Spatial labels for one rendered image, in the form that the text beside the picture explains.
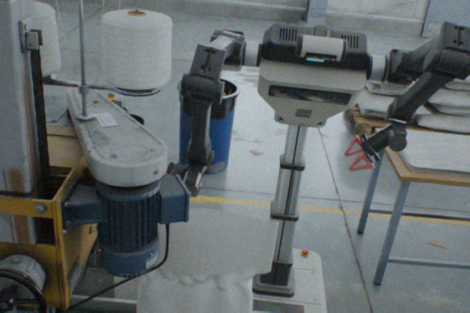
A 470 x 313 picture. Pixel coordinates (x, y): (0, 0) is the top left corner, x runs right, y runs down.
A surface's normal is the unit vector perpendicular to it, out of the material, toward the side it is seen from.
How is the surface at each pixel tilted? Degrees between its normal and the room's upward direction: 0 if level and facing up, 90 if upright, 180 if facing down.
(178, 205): 90
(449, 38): 40
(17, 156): 90
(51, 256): 90
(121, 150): 0
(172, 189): 1
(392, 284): 0
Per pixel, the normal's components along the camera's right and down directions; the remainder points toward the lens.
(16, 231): -0.02, 0.46
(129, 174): 0.20, 0.47
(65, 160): 0.09, -0.88
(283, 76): 0.03, -0.38
